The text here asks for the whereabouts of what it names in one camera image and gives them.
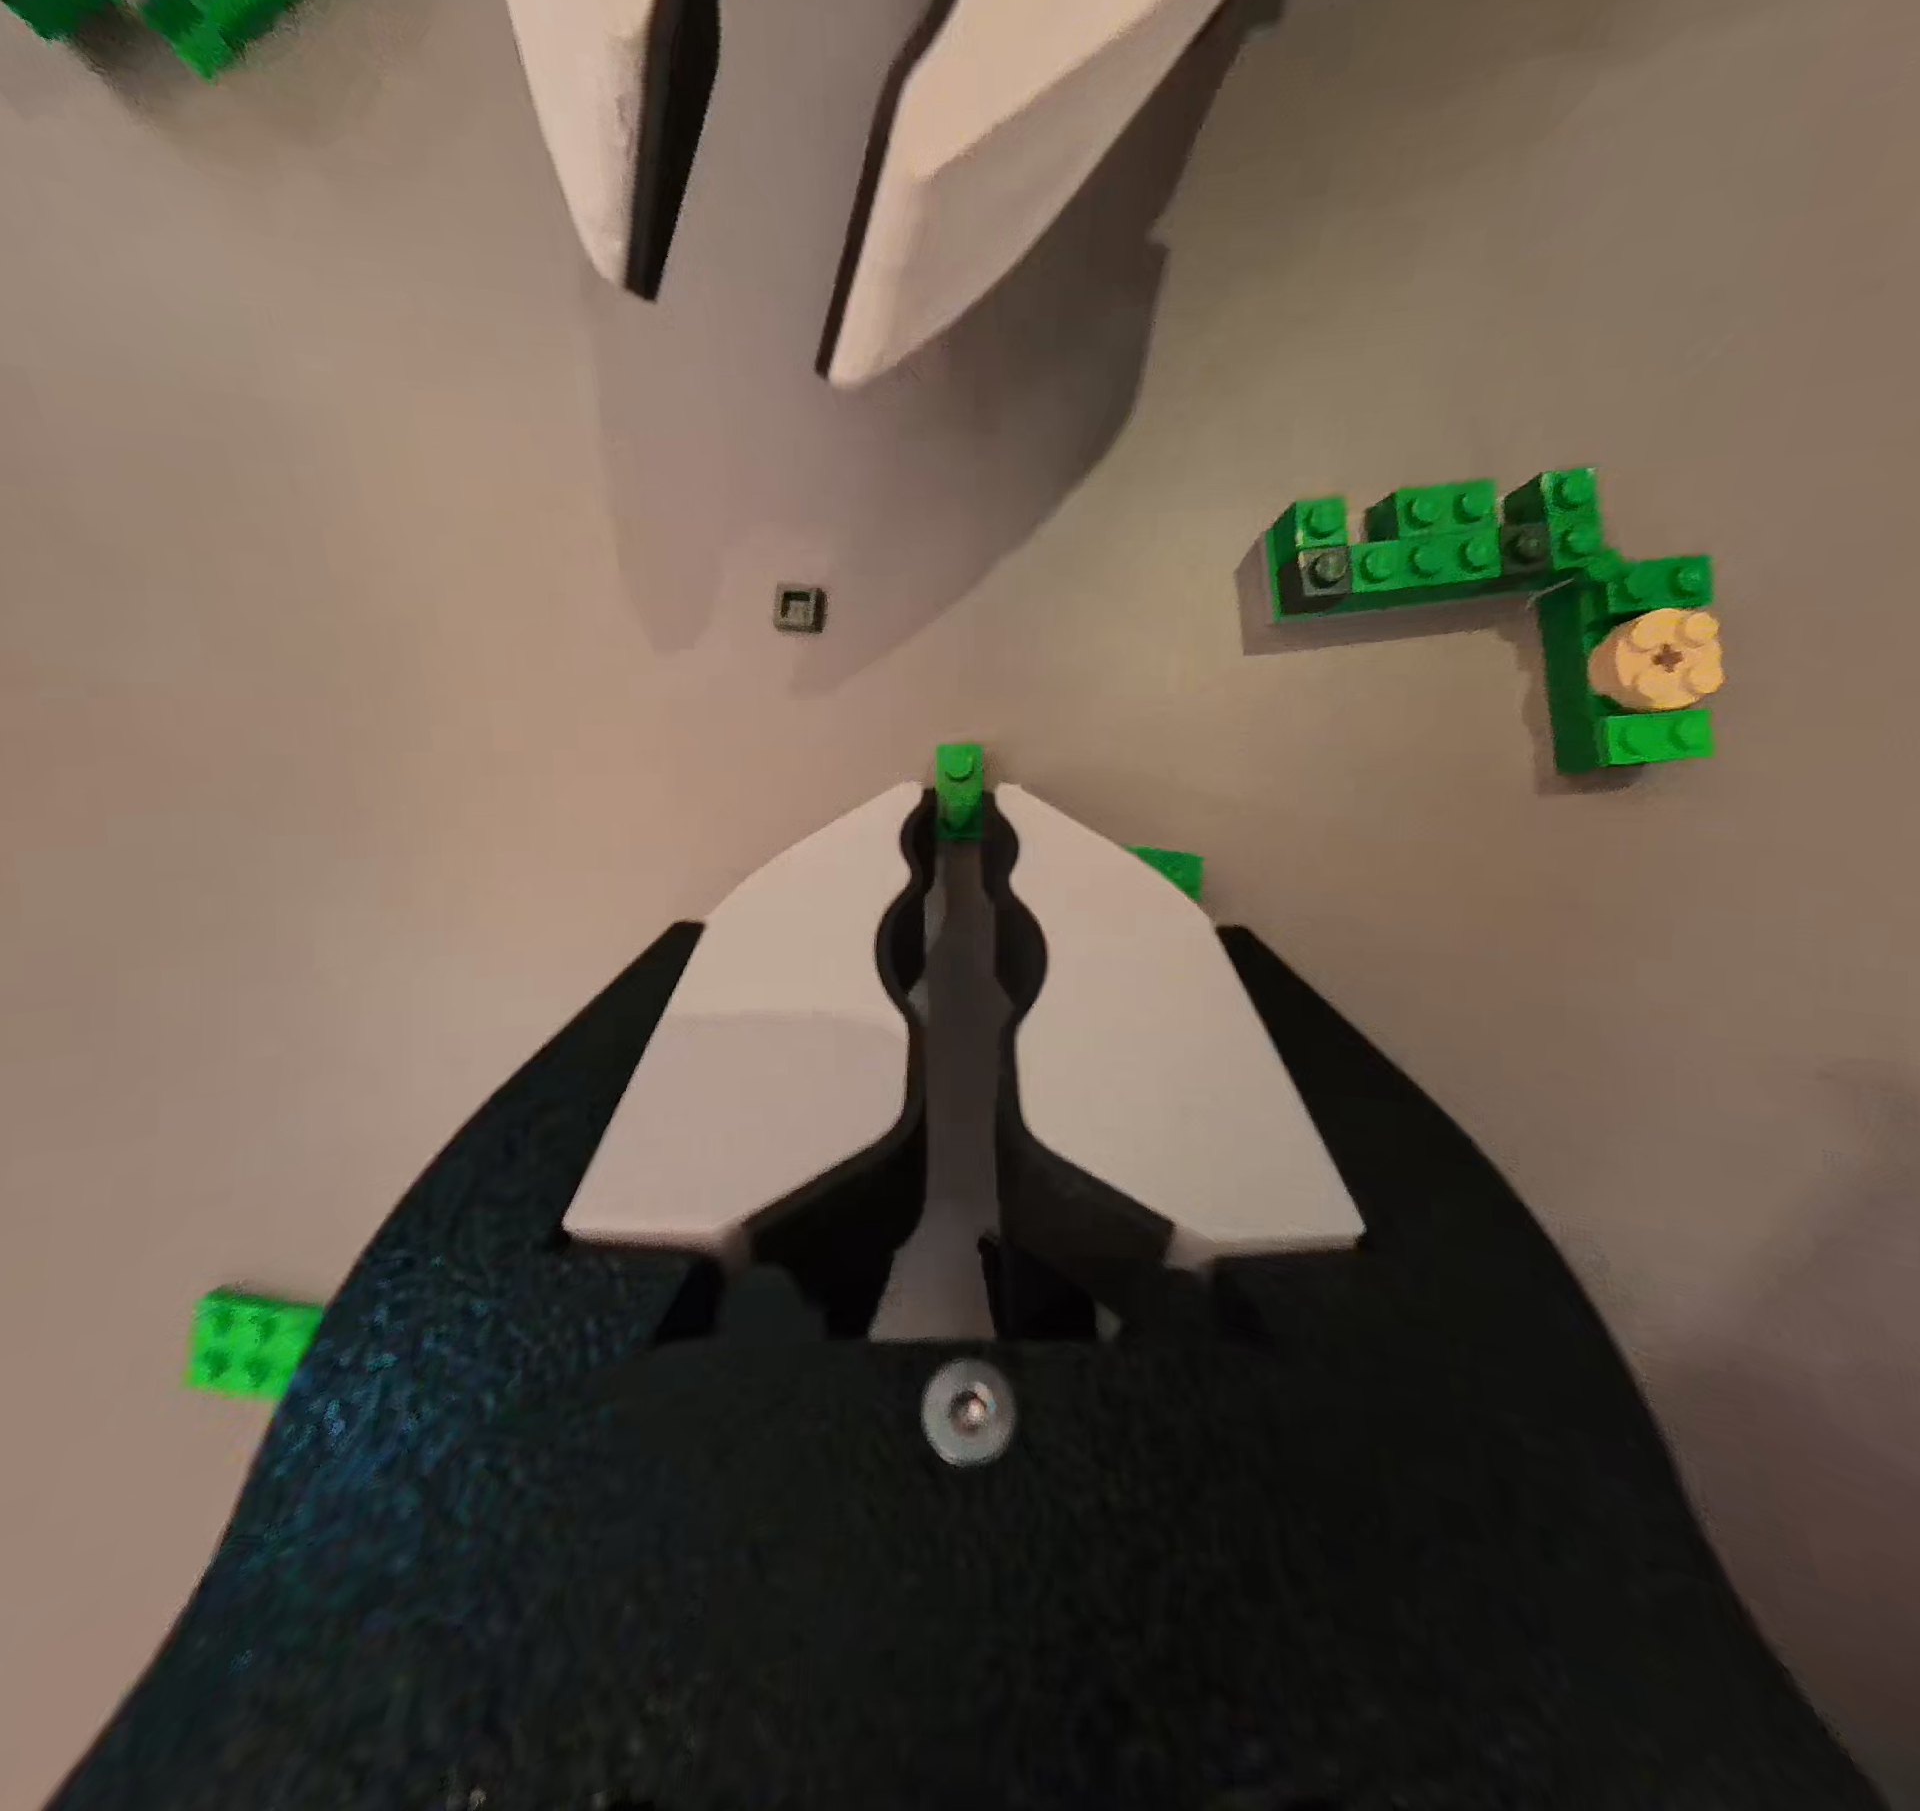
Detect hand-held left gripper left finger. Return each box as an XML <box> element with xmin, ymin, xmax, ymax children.
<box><xmin>565</xmin><ymin>779</ymin><xmax>940</xmax><ymax>1269</ymax></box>

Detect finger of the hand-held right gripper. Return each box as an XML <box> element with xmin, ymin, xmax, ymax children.
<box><xmin>483</xmin><ymin>0</ymin><xmax>742</xmax><ymax>303</ymax></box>
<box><xmin>816</xmin><ymin>0</ymin><xmax>1311</xmax><ymax>389</ymax></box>

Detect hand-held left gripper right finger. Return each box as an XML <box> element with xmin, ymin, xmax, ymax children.
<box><xmin>984</xmin><ymin>779</ymin><xmax>1369</xmax><ymax>1269</ymax></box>

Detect L-shaped green brick assembly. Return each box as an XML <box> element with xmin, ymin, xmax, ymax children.
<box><xmin>1263</xmin><ymin>467</ymin><xmax>1729</xmax><ymax>775</ymax></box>

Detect bright green flat brick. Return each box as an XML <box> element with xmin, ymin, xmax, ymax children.
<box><xmin>184</xmin><ymin>1283</ymin><xmax>328</xmax><ymax>1399</ymax></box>

